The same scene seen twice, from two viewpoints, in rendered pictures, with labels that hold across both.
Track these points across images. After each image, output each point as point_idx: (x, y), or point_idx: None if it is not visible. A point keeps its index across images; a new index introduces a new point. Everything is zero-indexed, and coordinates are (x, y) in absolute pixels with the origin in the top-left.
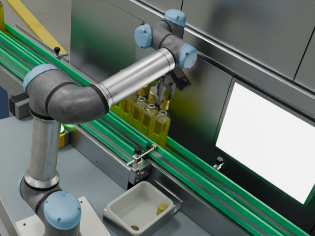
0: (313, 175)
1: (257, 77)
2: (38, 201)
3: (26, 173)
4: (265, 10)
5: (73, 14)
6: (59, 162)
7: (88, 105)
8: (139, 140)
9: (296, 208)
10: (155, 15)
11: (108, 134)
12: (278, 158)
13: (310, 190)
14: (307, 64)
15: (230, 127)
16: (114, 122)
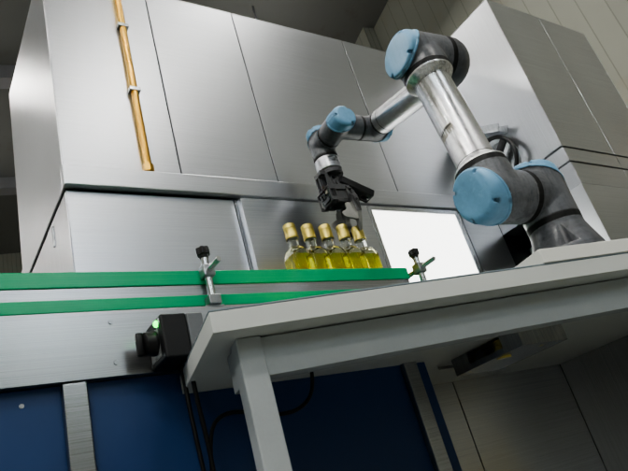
0: (468, 256)
1: (381, 197)
2: (522, 170)
3: (481, 151)
4: (346, 147)
5: (81, 248)
6: None
7: (458, 58)
8: None
9: None
10: (255, 181)
11: (363, 273)
12: (444, 261)
13: (478, 272)
14: (396, 176)
15: (397, 261)
16: None
